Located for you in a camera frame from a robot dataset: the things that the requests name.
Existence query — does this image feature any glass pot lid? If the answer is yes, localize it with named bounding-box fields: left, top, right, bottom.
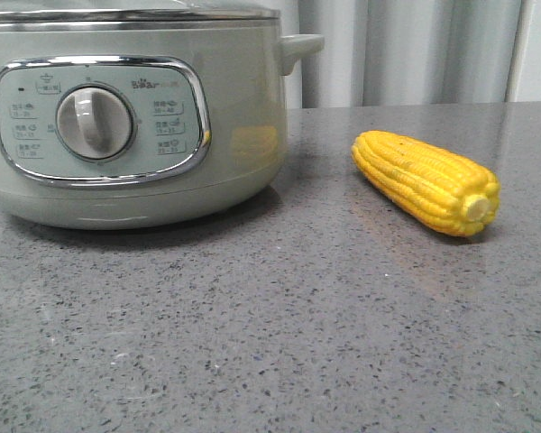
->
left=0, top=1, right=280, bottom=23

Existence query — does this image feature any pale green electric pot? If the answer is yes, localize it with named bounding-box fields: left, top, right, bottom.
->
left=0, top=10, right=323, bottom=230

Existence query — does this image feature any yellow corn cob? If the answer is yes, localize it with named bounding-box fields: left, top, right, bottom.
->
left=352, top=130, right=500, bottom=237

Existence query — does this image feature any white curtain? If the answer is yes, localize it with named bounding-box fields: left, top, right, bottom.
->
left=259, top=1, right=524, bottom=108

